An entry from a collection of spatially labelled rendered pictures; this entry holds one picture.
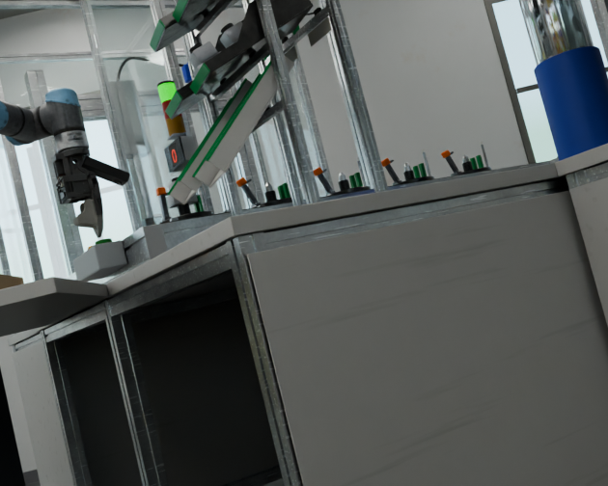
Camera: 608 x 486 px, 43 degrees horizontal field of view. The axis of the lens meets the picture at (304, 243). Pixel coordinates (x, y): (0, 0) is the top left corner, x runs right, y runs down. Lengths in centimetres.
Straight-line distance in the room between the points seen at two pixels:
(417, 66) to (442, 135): 53
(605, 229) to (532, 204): 14
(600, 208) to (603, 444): 45
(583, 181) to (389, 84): 406
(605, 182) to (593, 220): 8
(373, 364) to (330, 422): 12
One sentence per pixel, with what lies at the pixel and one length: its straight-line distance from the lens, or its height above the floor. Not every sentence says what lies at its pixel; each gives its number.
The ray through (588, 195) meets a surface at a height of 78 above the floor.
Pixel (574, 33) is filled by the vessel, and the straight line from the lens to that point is 195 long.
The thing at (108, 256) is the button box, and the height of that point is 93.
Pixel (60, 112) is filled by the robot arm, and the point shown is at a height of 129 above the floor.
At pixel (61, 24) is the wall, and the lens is 588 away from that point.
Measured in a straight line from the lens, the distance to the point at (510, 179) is 151.
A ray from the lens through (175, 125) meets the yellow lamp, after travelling 220.
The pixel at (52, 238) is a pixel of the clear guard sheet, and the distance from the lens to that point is 322.
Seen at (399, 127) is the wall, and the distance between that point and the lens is 549.
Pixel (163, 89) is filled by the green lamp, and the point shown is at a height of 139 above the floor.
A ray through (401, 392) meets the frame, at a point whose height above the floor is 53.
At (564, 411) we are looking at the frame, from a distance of 152.
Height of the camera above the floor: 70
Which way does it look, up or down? 5 degrees up
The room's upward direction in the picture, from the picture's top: 14 degrees counter-clockwise
